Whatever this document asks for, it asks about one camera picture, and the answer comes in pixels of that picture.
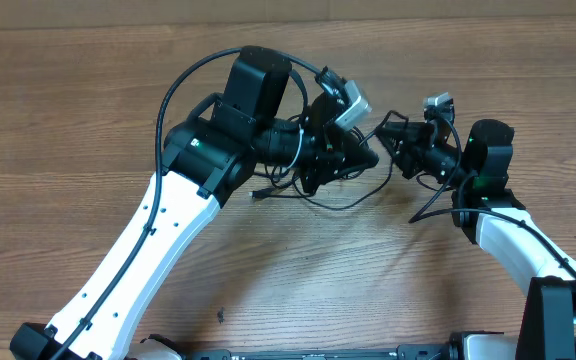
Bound black USB cable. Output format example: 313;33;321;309
250;109;412;211

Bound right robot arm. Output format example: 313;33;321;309
375;105;576;359

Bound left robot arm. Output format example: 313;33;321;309
10;46;378;359

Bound cardboard back panel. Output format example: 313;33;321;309
0;0;576;30

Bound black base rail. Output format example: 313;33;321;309
181;344;460;360

